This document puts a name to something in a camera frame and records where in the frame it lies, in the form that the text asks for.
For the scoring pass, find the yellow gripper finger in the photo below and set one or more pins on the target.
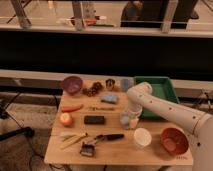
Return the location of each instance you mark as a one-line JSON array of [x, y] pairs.
[[133, 123]]

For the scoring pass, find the light blue cup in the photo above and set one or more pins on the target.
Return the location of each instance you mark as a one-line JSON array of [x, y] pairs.
[[125, 84]]

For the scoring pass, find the purple bowl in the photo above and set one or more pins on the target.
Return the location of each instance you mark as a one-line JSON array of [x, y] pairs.
[[72, 84]]

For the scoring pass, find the small metal cup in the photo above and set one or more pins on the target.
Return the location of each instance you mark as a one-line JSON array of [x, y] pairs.
[[110, 84]]

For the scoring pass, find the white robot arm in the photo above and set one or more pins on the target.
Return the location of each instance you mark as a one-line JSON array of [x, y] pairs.
[[196, 122]]

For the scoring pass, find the red bowl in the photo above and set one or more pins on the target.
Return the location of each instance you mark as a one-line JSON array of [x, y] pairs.
[[174, 141]]

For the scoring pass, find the orange apple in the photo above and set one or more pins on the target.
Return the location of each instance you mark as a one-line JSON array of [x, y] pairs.
[[66, 119]]

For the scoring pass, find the black rectangular block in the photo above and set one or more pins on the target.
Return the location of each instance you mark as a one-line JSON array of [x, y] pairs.
[[95, 120]]

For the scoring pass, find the orange carrot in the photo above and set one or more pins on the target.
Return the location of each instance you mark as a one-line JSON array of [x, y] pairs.
[[71, 108]]

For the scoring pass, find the green plastic tray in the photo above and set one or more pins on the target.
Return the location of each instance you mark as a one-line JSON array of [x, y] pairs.
[[162, 88]]

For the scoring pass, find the light blue towel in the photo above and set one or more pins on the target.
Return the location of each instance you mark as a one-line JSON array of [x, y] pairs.
[[124, 120]]

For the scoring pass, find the blue sponge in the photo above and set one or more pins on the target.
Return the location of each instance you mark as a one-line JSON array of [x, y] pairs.
[[109, 98]]

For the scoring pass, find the small metal utensil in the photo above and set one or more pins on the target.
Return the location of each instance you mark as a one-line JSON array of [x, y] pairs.
[[92, 108]]

